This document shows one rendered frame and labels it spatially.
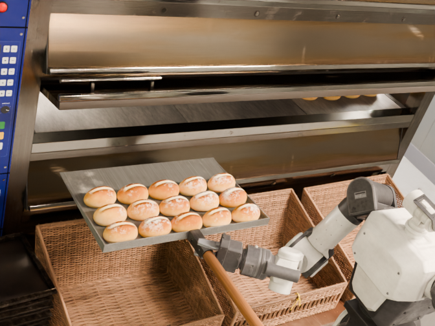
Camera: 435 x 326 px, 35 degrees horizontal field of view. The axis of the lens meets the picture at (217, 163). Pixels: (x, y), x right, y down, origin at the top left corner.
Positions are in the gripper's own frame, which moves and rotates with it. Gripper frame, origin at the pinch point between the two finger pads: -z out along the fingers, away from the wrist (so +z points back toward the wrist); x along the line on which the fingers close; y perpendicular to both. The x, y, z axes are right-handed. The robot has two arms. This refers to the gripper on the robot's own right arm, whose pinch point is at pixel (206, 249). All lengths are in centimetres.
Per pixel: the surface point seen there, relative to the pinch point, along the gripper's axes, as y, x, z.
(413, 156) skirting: 313, 118, 162
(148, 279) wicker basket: 48, 62, -13
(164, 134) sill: 60, 4, -21
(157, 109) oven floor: 75, 3, -26
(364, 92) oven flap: 92, -19, 48
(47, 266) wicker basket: 20, 42, -47
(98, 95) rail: 28, -23, -42
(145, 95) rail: 37, -22, -29
